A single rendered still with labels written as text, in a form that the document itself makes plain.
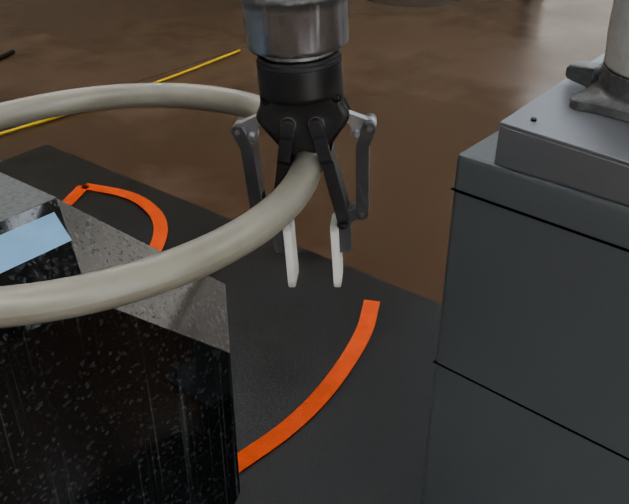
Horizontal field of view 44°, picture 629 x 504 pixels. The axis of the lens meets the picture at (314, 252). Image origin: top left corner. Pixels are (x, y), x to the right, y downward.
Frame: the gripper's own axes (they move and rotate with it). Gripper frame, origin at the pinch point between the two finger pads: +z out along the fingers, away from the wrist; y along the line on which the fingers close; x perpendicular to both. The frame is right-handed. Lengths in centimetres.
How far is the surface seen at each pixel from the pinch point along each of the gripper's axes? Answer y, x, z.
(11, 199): 35.7, -8.9, -2.0
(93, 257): 27.3, -8.4, 5.5
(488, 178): -20.9, -39.0, 10.3
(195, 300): 20.3, -21.2, 20.0
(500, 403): -24, -36, 50
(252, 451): 25, -56, 83
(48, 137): 138, -220, 73
